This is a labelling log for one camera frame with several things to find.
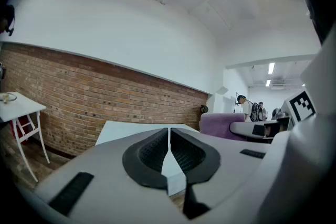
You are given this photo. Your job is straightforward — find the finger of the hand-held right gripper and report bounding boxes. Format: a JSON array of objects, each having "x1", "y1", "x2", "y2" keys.
[{"x1": 229, "y1": 121, "x2": 266, "y2": 138}]

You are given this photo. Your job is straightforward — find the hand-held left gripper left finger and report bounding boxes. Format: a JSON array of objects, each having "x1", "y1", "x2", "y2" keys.
[{"x1": 34, "y1": 127, "x2": 188, "y2": 224}]

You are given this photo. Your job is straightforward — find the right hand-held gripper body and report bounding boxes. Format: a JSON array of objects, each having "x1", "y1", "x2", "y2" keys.
[{"x1": 264, "y1": 90, "x2": 318, "y2": 144}]

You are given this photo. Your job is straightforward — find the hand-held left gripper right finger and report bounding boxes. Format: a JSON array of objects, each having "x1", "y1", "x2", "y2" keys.
[{"x1": 170, "y1": 127, "x2": 271, "y2": 220}]

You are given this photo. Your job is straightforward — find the purple fleece cloth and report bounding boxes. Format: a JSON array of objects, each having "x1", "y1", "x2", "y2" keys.
[{"x1": 198, "y1": 112, "x2": 247, "y2": 142}]

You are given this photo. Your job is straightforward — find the white side table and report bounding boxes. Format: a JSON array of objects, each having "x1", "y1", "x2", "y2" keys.
[{"x1": 0, "y1": 91, "x2": 51, "y2": 183}]

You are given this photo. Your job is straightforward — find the red box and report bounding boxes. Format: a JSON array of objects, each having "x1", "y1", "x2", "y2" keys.
[{"x1": 9, "y1": 114, "x2": 34, "y2": 143}]

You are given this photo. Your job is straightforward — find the glass bowl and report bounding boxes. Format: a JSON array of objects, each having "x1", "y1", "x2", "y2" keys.
[{"x1": 0, "y1": 92, "x2": 18, "y2": 105}]

